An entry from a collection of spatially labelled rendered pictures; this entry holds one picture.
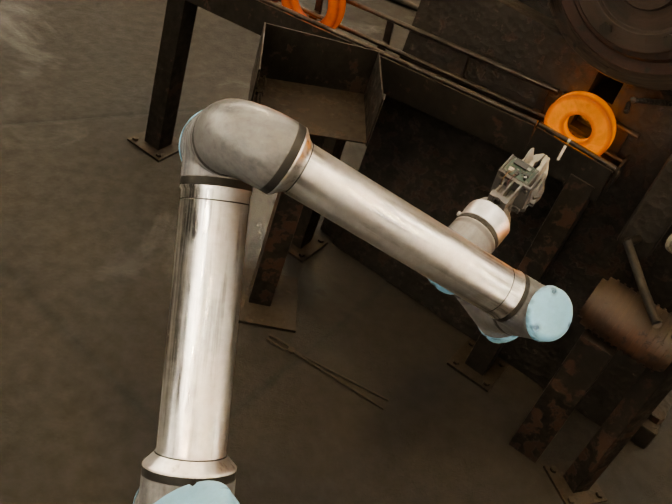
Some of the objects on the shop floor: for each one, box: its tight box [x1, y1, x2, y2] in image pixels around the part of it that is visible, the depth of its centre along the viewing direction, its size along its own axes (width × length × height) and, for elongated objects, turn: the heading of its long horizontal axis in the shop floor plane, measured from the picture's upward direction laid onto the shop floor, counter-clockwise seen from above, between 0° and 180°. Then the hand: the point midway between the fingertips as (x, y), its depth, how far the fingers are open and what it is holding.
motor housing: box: [509, 277, 672, 463], centre depth 200 cm, size 13×22×54 cm, turn 38°
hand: (540, 161), depth 172 cm, fingers closed
